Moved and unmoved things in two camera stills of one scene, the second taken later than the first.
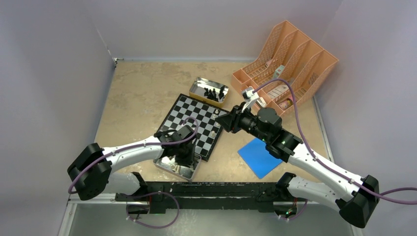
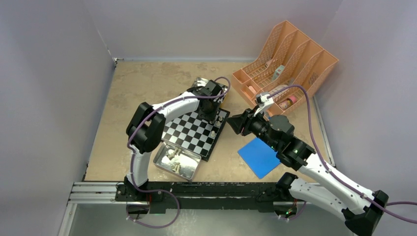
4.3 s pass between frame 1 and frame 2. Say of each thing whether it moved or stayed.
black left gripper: moved
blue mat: stayed
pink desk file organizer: stayed
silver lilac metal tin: stayed
